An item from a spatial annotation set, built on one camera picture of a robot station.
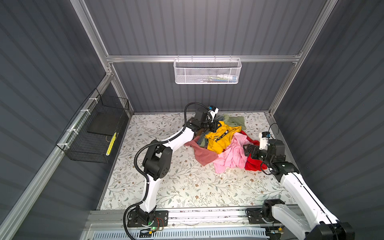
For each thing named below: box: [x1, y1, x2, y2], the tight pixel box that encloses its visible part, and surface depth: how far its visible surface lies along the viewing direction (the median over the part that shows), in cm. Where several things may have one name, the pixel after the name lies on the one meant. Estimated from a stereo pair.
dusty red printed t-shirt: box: [185, 135, 218, 166], surface depth 95 cm
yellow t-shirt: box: [205, 121, 242, 154], surface depth 92 cm
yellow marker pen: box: [106, 132, 117, 156], surface depth 71 cm
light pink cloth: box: [212, 132, 254, 174], surface depth 91 cm
